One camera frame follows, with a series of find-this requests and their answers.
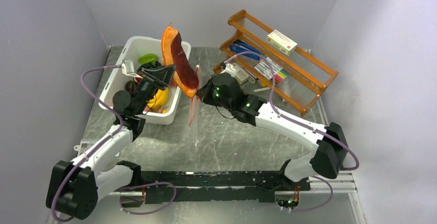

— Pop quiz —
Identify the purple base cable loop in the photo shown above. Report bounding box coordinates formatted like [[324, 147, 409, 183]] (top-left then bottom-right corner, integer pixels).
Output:
[[119, 181, 177, 216]]

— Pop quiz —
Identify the yellow banana bunch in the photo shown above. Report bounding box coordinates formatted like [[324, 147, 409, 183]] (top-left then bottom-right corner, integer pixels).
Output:
[[147, 89, 169, 112]]

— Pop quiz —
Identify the white label card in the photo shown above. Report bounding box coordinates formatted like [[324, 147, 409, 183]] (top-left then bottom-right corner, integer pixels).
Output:
[[73, 139, 98, 156]]

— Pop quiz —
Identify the blue stapler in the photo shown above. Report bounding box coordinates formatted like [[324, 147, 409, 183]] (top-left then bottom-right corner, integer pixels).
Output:
[[229, 39, 262, 55]]

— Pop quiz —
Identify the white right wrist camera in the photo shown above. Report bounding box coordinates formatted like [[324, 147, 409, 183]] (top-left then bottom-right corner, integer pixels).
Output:
[[221, 62, 240, 78]]

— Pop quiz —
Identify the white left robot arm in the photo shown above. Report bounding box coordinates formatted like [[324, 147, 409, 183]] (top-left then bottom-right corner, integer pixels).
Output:
[[46, 65, 176, 222]]

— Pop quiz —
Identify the white pen on shelf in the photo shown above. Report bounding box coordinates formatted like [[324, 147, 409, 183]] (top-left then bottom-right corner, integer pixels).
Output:
[[253, 87, 271, 93]]

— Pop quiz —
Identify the dark mangosteen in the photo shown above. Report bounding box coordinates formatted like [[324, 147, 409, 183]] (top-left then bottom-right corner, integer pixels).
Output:
[[125, 80, 138, 94]]

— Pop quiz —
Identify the white green box lower shelf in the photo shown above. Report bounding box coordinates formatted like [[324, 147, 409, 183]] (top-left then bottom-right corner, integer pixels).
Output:
[[234, 65, 256, 85]]

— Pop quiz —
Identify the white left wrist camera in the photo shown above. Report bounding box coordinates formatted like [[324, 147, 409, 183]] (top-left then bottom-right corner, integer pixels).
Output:
[[121, 60, 136, 77]]

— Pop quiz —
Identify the white plastic bin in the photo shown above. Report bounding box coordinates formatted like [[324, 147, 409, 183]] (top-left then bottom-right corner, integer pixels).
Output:
[[98, 36, 192, 126]]

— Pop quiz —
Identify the black grape bunch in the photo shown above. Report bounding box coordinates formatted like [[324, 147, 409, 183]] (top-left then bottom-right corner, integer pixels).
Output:
[[141, 60, 162, 69]]

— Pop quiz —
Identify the white red box top shelf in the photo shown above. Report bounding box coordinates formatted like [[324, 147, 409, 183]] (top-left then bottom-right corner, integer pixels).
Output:
[[266, 30, 297, 56]]

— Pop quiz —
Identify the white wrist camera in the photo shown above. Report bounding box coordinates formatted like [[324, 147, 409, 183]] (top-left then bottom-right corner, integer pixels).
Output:
[[121, 60, 136, 77], [221, 62, 240, 78]]

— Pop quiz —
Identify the coloured marker pen set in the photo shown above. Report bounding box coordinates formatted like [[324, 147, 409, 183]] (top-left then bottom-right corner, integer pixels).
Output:
[[254, 57, 290, 84]]

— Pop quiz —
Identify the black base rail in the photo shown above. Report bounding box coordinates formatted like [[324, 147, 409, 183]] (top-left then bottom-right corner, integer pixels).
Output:
[[118, 161, 310, 204]]

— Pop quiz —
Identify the green lime slice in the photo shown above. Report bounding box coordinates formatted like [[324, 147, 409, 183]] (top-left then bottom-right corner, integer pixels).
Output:
[[138, 54, 158, 65]]

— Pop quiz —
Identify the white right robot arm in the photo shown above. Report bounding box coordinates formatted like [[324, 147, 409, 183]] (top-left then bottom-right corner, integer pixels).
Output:
[[196, 73, 348, 190]]

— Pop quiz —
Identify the clear zip bag orange zipper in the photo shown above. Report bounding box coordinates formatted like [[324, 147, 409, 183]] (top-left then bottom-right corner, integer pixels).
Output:
[[187, 64, 202, 148]]

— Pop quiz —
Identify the orange wooden shelf rack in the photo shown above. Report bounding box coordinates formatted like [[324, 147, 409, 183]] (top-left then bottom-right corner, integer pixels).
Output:
[[220, 10, 338, 115]]

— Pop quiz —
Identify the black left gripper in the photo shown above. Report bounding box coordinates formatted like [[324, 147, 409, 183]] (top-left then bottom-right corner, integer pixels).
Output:
[[134, 64, 177, 115]]

